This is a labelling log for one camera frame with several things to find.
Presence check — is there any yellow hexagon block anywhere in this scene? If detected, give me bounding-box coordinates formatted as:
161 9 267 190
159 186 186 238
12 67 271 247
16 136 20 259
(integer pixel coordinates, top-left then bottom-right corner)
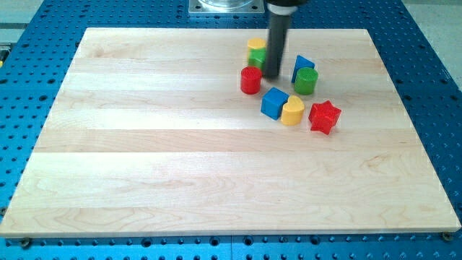
247 38 266 54

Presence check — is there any blue cube block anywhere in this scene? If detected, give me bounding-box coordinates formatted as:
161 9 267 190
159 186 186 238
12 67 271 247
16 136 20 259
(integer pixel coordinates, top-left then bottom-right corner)
261 87 289 120

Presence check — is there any red cylinder block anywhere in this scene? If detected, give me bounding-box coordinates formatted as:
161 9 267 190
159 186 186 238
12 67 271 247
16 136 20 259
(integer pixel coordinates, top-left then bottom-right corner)
240 66 262 95

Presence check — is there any yellow heart block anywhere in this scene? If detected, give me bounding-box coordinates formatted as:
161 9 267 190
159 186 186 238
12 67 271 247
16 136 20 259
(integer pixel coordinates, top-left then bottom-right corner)
281 95 305 126

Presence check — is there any green star block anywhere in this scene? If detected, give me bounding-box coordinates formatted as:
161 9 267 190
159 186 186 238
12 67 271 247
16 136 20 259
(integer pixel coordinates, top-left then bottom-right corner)
248 48 266 71

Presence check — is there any light wooden board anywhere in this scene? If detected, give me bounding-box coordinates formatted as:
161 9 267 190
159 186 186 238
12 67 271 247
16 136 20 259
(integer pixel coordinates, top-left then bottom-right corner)
1 27 461 238

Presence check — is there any green cylinder block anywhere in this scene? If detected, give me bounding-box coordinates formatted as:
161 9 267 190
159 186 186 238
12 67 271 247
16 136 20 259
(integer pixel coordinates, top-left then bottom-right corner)
294 67 318 95

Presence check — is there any red star block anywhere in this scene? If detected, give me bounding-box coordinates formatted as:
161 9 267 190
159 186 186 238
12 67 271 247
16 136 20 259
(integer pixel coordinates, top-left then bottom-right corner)
308 100 341 135

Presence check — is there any blue triangle block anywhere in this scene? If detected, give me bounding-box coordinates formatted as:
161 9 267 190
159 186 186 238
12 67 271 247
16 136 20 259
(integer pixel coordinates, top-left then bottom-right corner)
291 55 315 83

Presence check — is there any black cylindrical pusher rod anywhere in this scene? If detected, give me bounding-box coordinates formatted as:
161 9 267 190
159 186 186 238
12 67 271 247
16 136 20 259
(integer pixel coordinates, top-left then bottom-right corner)
263 0 308 78

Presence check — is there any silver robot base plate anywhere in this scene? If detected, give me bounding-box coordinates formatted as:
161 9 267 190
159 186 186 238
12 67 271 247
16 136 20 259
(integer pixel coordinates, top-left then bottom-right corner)
188 0 265 14

